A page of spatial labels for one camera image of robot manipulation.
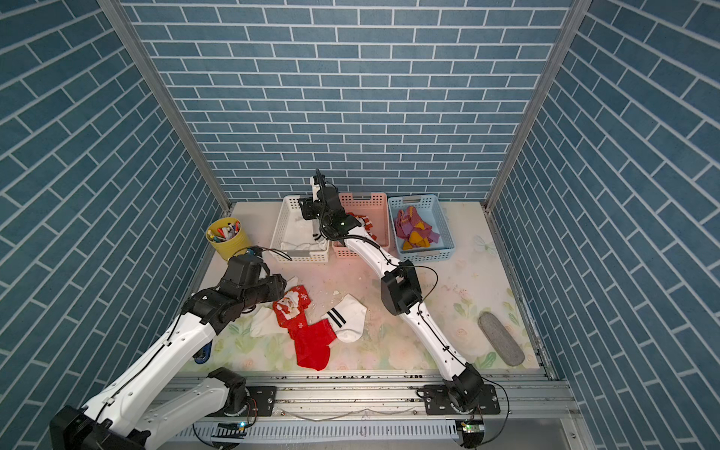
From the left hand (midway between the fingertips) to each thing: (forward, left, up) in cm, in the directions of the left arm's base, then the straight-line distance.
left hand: (286, 282), depth 79 cm
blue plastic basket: (+43, -50, -14) cm, 67 cm away
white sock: (+22, -6, -11) cm, 25 cm away
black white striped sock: (-4, -17, -16) cm, 23 cm away
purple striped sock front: (+27, -41, -9) cm, 49 cm away
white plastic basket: (+32, +6, -14) cm, 36 cm away
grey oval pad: (-12, -63, -12) cm, 66 cm away
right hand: (+30, -1, +4) cm, 30 cm away
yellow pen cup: (+20, +25, -5) cm, 33 cm away
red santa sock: (-11, -7, -14) cm, 19 cm away
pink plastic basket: (+45, -26, -14) cm, 54 cm away
